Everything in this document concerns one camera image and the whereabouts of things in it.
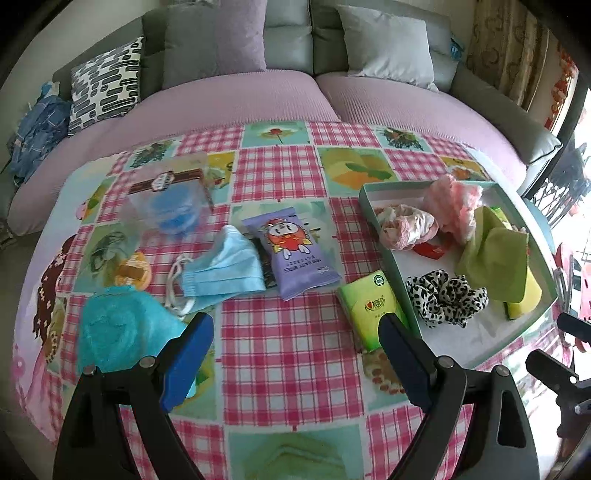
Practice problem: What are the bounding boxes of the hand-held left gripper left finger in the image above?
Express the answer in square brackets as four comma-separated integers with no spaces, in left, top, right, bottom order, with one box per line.
[53,312,215,480]

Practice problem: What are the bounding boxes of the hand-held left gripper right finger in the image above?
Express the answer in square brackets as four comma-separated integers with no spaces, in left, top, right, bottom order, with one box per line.
[376,314,541,480]

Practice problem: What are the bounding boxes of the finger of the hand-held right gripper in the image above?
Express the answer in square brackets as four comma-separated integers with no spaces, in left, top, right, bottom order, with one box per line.
[525,349,580,393]
[556,313,591,344]

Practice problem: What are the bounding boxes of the yellow sponge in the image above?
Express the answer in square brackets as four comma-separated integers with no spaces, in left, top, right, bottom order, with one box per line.
[503,265,544,321]

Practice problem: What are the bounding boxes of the white tray with teal rim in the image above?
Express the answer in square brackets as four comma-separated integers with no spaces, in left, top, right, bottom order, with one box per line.
[358,181,559,370]

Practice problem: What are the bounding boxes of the leopard print scrunchie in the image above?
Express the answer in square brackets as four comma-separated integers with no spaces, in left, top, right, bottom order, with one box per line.
[405,270,489,329]

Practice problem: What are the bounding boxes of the green cloth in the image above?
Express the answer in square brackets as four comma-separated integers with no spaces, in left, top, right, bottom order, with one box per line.
[455,206,531,303]

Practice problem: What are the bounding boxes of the pink floral cloth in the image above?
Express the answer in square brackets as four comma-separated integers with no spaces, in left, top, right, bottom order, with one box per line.
[373,204,439,252]

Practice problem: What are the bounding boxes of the pink fluffy scrunchie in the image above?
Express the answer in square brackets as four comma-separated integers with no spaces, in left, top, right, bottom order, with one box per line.
[422,174,485,243]

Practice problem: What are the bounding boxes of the pink chair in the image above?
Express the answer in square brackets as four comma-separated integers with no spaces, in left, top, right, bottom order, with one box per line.
[554,242,591,352]

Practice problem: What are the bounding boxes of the green tissue packet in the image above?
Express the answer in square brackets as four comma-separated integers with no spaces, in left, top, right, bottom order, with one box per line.
[337,270,411,354]

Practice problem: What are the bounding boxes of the teal cloth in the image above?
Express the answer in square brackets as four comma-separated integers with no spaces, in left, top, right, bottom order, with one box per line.
[76,284,204,398]

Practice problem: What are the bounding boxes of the blue face mask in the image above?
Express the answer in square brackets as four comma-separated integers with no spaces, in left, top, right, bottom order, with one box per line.
[165,224,267,317]

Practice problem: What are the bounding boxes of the teal stool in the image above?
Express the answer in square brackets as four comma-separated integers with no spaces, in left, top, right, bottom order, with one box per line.
[522,198,555,241]

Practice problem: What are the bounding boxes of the red tape roll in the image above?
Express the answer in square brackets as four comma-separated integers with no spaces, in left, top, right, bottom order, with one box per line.
[412,241,450,257]

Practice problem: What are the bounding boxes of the black small packet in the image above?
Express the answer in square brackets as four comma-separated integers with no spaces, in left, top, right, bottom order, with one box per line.
[252,237,278,289]

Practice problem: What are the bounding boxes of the dark metal railing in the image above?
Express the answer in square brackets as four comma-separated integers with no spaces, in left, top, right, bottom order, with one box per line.
[531,138,591,227]

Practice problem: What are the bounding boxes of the clear plastic box blue item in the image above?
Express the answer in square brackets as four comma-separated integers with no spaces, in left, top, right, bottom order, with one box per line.
[121,154,215,236]

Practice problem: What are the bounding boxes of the purple wipes packet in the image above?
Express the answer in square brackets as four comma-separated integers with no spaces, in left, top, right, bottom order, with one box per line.
[242,206,342,302]

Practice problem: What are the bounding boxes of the pink checked printed tablecloth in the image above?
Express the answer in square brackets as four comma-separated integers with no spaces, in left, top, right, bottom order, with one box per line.
[14,121,568,480]

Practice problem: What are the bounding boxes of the red hanging decoration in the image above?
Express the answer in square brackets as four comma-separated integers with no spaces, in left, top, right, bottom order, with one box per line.
[545,51,578,130]

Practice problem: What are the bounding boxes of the pink sofa cover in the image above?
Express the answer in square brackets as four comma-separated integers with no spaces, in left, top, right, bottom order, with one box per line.
[11,69,527,232]

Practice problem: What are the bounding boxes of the blue denim clothing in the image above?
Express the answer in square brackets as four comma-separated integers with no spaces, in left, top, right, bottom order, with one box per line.
[7,82,72,185]

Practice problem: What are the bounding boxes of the beige patterned curtain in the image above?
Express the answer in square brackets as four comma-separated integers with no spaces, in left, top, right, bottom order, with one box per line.
[466,0,550,109]

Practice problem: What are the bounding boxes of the black and white patterned pillow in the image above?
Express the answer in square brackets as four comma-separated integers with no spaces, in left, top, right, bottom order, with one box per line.
[68,37,144,137]

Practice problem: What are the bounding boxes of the light grey pillow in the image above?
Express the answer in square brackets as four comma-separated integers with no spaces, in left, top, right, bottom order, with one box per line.
[336,4,439,90]

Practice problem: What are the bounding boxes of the purple grey pillow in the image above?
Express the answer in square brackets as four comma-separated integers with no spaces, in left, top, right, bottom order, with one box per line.
[163,0,269,90]

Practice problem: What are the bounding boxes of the grey sofa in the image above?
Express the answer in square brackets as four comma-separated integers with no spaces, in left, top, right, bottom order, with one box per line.
[0,0,564,236]

